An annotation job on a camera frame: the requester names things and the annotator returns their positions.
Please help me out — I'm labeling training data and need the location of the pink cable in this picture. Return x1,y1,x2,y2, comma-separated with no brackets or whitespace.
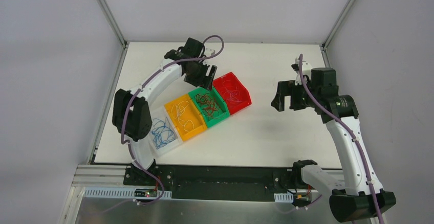
222,78,248,104

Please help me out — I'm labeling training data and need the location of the white cable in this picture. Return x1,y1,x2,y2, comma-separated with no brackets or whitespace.
170,101,196,132

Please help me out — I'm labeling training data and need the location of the blue cable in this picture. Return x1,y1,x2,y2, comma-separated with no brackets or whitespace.
150,118,178,150

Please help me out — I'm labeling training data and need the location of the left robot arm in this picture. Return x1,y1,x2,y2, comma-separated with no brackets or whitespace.
112,38,225,185

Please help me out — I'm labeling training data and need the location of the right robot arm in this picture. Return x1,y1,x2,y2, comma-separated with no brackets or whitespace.
271,68,396,223

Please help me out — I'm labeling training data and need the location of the green plastic bin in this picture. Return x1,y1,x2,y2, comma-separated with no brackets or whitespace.
188,87,230,128

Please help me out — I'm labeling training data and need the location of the yellow plastic bin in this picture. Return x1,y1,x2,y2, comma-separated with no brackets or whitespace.
164,94,207,142

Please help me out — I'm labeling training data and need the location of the red plastic bin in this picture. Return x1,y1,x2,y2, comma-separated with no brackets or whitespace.
213,72,252,116

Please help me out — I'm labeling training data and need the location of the clear plastic bin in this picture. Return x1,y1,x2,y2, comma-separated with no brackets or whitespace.
145,106,183,158

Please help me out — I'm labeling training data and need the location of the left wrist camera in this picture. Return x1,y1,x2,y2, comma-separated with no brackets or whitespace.
201,48,216,58

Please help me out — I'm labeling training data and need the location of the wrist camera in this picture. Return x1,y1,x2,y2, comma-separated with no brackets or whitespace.
201,48,216,58
291,59,313,85

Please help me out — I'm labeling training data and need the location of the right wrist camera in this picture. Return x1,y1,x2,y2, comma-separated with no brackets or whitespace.
291,59,313,85

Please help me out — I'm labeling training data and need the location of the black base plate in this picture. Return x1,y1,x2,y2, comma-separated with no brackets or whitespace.
123,164,308,201

